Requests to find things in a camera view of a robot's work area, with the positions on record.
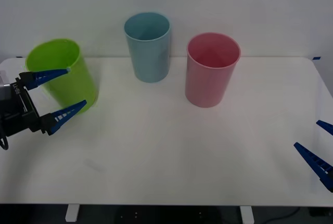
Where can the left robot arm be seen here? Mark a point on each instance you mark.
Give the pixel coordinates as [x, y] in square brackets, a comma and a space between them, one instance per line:
[4, 89]

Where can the pink plastic bin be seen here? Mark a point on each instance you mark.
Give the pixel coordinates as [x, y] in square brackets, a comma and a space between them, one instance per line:
[208, 83]

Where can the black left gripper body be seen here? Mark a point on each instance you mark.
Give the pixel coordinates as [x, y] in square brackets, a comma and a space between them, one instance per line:
[18, 114]

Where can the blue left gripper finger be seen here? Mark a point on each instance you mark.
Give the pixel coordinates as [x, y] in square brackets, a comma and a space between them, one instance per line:
[49, 73]
[65, 114]

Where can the green plastic bin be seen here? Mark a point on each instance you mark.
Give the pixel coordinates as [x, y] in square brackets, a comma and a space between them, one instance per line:
[75, 86]

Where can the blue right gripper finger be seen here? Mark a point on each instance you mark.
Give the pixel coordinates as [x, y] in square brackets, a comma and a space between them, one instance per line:
[326, 127]
[314, 162]

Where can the white table leg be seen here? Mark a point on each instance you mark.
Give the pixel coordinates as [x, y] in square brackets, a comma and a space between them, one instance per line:
[247, 214]
[72, 213]

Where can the pale blue plastic bin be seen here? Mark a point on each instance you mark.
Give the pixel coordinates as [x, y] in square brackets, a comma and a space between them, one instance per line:
[151, 57]

